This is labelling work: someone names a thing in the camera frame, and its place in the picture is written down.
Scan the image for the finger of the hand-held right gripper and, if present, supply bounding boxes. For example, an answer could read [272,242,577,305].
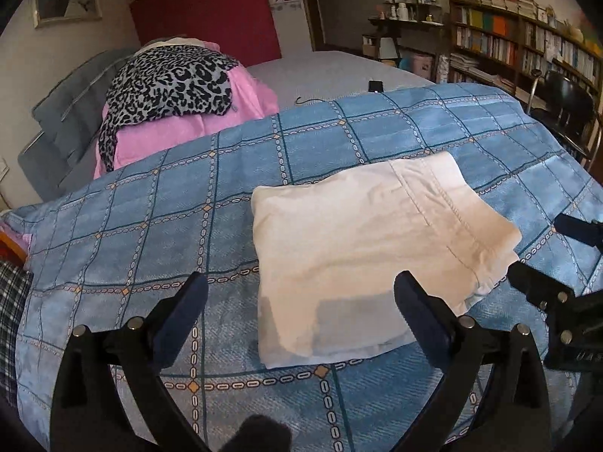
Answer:
[553,214,603,250]
[506,261,575,312]

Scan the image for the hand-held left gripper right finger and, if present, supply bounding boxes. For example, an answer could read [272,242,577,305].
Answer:
[393,270,553,452]

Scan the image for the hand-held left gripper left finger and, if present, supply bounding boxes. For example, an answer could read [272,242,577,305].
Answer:
[48,271,210,452]

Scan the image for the white pants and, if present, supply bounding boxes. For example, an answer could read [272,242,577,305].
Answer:
[249,153,523,370]

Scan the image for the blue checked blanket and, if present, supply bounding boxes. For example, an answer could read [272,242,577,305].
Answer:
[0,82,603,452]

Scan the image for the black metal chair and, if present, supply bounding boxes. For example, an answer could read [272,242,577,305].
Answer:
[528,70,603,170]

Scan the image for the plaid pillow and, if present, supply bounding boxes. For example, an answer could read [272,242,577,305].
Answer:
[0,259,35,410]

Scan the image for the pink quilt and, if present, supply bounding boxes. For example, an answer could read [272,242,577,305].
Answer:
[93,41,280,180]

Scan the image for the colourful stacked boxes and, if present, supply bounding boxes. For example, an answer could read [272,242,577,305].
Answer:
[579,23,603,55]

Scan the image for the wooden bookshelf with books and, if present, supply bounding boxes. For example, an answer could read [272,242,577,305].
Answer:
[445,0,603,104]

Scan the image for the pink storage box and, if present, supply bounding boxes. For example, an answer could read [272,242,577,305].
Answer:
[411,53,434,81]

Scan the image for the grey padded headboard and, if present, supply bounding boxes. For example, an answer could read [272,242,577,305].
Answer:
[18,47,142,203]

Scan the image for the leopard print cloth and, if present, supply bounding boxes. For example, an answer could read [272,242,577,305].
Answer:
[98,44,241,173]

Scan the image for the white bed sheet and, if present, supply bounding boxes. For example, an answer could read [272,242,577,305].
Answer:
[245,51,436,114]

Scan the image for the dark wooden desk shelf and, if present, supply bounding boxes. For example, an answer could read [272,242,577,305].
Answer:
[362,0,446,73]

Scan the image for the white folded cloth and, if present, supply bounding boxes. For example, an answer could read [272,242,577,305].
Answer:
[141,37,208,50]

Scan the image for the red wardrobe door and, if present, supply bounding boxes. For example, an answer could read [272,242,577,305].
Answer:
[129,0,282,69]

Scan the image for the orange wooden bed rail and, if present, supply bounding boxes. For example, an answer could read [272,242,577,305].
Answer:
[0,228,29,264]

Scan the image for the framed wall picture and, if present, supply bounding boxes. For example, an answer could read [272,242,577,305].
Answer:
[32,0,103,29]

